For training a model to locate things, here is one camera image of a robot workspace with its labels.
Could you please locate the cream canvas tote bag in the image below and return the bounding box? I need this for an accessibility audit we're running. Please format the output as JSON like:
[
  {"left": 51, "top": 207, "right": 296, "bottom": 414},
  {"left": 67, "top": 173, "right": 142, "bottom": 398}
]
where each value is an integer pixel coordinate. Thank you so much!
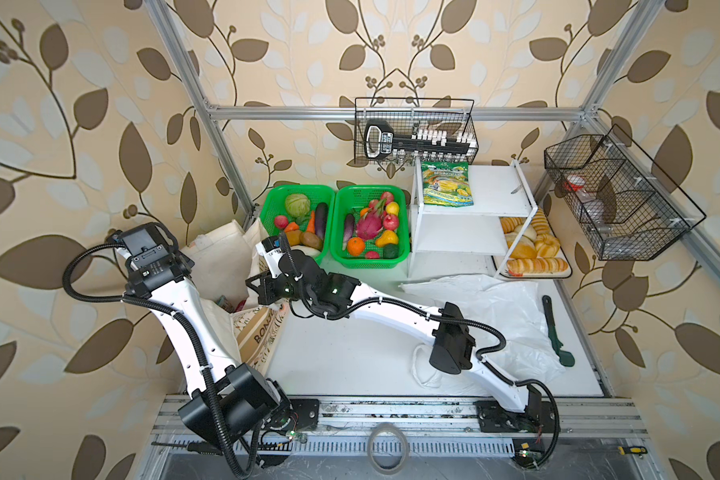
[{"left": 182, "top": 220, "right": 289, "bottom": 375}]

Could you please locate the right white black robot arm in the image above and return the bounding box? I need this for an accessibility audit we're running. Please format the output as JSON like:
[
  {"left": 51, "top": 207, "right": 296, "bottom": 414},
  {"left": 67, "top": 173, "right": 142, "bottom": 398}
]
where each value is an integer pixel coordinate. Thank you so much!
[{"left": 246, "top": 234, "right": 561, "bottom": 470}]

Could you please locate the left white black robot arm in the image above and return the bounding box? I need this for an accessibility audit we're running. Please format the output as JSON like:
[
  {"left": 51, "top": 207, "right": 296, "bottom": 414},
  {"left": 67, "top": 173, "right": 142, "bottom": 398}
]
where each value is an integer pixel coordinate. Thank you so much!
[{"left": 61, "top": 222, "right": 288, "bottom": 479}]

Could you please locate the white plastic grocery bag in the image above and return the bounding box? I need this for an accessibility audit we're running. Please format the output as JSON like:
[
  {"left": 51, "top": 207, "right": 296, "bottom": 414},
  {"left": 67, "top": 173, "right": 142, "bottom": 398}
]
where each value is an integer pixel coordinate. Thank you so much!
[{"left": 400, "top": 274, "right": 565, "bottom": 383}]

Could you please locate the brown potato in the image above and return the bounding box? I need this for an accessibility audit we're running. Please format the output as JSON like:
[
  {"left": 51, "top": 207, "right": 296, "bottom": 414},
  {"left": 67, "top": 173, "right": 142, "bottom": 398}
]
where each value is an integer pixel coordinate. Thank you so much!
[{"left": 300, "top": 231, "right": 324, "bottom": 251}]

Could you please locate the orange fruit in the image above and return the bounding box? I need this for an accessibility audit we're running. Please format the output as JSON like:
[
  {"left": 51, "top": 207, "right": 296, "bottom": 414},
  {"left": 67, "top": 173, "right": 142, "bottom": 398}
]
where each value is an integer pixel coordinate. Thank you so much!
[{"left": 346, "top": 237, "right": 366, "bottom": 257}]

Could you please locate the dark purple eggplant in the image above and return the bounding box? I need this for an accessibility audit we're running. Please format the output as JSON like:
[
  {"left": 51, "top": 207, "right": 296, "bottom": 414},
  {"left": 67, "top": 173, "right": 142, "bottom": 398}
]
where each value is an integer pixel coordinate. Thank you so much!
[{"left": 314, "top": 202, "right": 329, "bottom": 240}]

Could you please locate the green cabbage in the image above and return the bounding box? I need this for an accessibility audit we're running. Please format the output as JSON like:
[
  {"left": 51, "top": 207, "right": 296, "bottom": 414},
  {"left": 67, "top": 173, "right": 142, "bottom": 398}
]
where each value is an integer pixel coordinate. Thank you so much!
[{"left": 284, "top": 193, "right": 311, "bottom": 221}]

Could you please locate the left green plastic basket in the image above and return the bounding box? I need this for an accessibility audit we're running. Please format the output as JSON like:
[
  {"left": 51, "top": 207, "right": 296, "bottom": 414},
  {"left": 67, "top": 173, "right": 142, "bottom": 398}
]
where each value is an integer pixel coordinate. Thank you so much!
[{"left": 259, "top": 184, "right": 336, "bottom": 264}]

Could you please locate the green plastic basket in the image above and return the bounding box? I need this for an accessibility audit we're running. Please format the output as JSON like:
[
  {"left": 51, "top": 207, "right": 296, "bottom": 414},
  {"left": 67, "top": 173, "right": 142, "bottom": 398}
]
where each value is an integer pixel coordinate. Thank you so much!
[
  {"left": 259, "top": 184, "right": 336, "bottom": 264},
  {"left": 329, "top": 185, "right": 411, "bottom": 269}
]

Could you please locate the small purple eggplant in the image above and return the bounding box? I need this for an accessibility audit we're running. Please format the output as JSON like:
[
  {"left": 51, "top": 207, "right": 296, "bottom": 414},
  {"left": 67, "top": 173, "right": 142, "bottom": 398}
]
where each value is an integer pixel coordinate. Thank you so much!
[{"left": 342, "top": 213, "right": 355, "bottom": 250}]

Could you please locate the pink dragon fruit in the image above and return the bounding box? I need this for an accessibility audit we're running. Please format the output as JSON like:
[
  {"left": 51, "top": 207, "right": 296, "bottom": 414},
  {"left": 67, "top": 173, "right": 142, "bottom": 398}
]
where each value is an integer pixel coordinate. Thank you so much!
[{"left": 356, "top": 199, "right": 386, "bottom": 241}]

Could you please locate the right green plastic basket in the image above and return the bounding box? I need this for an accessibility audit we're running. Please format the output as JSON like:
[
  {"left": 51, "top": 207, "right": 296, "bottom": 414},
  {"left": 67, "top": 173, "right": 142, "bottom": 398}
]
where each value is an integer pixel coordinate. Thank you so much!
[{"left": 329, "top": 185, "right": 411, "bottom": 269}]

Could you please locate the dark green avocado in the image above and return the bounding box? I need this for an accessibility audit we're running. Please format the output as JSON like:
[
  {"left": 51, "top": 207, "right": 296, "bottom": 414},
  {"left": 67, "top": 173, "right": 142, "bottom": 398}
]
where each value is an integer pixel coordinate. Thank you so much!
[{"left": 382, "top": 243, "right": 400, "bottom": 259}]

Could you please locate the yellow pear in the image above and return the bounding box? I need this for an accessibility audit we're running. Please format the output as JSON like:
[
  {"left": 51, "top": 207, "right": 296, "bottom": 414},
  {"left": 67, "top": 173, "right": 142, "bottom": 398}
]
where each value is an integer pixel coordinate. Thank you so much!
[{"left": 375, "top": 230, "right": 399, "bottom": 248}]

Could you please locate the red apple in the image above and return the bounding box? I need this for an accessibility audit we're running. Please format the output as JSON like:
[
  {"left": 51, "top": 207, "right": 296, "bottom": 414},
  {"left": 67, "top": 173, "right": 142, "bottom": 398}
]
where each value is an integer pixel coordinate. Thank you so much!
[{"left": 383, "top": 214, "right": 400, "bottom": 231}]

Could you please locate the yellow lemon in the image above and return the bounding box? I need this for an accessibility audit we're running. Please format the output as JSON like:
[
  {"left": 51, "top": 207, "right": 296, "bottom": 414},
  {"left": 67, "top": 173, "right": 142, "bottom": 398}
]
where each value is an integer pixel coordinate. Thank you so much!
[{"left": 385, "top": 201, "right": 400, "bottom": 216}]

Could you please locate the left yellow black screwdriver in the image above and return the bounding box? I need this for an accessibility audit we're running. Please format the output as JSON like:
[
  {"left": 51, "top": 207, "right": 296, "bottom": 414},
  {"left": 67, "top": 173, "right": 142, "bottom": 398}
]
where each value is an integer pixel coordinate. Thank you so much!
[{"left": 151, "top": 441, "right": 222, "bottom": 456}]

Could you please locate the yellow black screwdriver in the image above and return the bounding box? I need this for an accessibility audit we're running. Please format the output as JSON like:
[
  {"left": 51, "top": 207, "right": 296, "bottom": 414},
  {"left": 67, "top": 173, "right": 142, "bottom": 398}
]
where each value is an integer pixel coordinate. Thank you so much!
[
  {"left": 618, "top": 446, "right": 648, "bottom": 457},
  {"left": 151, "top": 441, "right": 222, "bottom": 456}
]

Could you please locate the yellow green snack bag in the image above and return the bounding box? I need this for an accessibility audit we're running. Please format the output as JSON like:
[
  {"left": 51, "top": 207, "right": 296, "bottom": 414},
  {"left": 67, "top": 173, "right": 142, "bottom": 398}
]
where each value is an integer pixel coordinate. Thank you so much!
[{"left": 421, "top": 161, "right": 474, "bottom": 208}]

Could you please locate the roll of clear tape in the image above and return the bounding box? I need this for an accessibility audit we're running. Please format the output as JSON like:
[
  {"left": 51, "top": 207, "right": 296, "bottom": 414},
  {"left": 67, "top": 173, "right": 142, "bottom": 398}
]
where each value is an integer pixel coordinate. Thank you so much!
[{"left": 365, "top": 422, "right": 411, "bottom": 476}]

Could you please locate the white two-tier shelf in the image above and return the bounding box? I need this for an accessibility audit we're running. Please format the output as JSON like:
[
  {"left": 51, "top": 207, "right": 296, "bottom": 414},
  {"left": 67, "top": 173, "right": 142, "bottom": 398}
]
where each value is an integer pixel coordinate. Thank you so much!
[{"left": 407, "top": 160, "right": 538, "bottom": 278}]

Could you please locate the right yellow black screwdriver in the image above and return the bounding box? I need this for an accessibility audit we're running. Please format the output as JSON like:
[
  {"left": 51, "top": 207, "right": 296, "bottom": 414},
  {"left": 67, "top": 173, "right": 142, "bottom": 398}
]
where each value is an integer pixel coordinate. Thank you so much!
[{"left": 618, "top": 446, "right": 648, "bottom": 457}]

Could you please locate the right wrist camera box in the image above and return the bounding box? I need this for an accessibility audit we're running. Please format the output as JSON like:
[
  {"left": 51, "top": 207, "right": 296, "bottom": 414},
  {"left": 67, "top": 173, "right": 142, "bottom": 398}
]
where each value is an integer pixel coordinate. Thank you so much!
[{"left": 256, "top": 236, "right": 284, "bottom": 278}]

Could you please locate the back black wire basket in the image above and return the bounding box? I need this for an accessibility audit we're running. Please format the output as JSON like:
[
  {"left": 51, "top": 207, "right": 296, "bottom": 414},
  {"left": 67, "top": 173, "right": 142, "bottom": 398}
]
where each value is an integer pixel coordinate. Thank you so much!
[{"left": 353, "top": 96, "right": 479, "bottom": 166}]

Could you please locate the black wire basket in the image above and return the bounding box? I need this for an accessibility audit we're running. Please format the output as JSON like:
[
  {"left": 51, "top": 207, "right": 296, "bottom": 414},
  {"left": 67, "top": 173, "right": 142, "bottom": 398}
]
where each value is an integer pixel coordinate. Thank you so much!
[
  {"left": 353, "top": 96, "right": 479, "bottom": 166},
  {"left": 544, "top": 124, "right": 707, "bottom": 261}
]

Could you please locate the green handled tool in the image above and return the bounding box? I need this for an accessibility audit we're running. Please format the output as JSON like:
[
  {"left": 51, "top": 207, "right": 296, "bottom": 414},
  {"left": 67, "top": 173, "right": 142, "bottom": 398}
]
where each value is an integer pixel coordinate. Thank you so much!
[{"left": 541, "top": 295, "right": 575, "bottom": 368}]

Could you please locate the right black wire basket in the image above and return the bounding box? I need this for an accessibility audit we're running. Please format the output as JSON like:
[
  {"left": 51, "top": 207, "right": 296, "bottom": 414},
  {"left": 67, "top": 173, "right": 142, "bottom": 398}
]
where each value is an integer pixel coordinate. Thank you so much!
[{"left": 544, "top": 124, "right": 707, "bottom": 261}]

